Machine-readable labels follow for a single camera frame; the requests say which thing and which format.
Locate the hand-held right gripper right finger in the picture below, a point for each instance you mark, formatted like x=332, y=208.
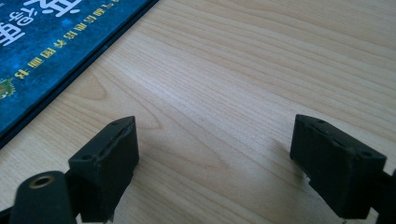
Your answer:
x=339, y=174

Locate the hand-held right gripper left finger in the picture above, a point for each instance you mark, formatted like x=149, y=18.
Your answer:
x=106, y=168

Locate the blue picture book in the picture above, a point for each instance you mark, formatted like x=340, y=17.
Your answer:
x=53, y=53

